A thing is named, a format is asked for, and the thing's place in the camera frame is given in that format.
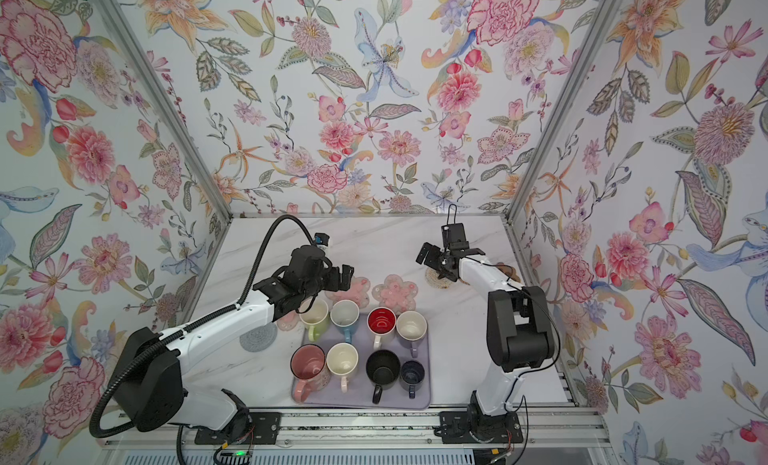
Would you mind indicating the cream mug pink handle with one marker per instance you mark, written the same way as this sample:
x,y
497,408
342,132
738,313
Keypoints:
x,y
342,361

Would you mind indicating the right corner aluminium post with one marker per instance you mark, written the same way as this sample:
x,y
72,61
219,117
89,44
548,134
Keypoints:
x,y
606,11

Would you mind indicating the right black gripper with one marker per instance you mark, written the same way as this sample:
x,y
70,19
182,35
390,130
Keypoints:
x,y
435,252

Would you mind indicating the green mug white inside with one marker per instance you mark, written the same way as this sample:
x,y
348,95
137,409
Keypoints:
x,y
314,314

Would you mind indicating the lilac drying mat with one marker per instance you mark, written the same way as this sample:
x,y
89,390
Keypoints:
x,y
360,389

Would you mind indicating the corner aluminium post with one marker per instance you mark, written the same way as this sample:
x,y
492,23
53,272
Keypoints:
x,y
136,57
606,11

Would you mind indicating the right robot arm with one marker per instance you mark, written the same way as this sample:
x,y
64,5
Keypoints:
x,y
520,334

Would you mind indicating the grey round knitted coaster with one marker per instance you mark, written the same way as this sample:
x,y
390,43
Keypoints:
x,y
259,339

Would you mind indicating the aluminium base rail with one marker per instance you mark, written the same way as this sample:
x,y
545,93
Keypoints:
x,y
543,434

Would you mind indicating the small dark blue mug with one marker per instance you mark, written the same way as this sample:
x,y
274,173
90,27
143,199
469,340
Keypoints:
x,y
412,376

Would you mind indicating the lilac mug white inside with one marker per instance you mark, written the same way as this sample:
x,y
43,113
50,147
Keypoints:
x,y
412,328

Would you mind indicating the blue mug white inside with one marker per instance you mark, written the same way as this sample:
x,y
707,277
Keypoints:
x,y
345,316

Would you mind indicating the black mug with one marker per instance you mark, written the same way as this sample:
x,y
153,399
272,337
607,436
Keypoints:
x,y
383,370

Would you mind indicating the white embroidered round coaster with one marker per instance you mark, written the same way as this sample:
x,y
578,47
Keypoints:
x,y
435,281

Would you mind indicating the red inside white mug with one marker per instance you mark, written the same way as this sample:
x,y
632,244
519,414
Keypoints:
x,y
381,323

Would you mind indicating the left corner aluminium post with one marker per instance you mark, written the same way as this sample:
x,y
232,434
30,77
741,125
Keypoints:
x,y
136,57

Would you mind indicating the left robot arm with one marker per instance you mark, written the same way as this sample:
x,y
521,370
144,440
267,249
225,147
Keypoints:
x,y
148,382

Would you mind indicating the pink flower coaster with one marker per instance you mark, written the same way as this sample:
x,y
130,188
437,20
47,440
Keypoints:
x,y
288,322
357,293
396,294

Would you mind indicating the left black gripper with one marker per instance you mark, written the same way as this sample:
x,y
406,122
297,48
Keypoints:
x,y
335,273

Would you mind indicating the brown paw shaped coaster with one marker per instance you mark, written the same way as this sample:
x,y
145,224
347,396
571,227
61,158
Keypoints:
x,y
510,272

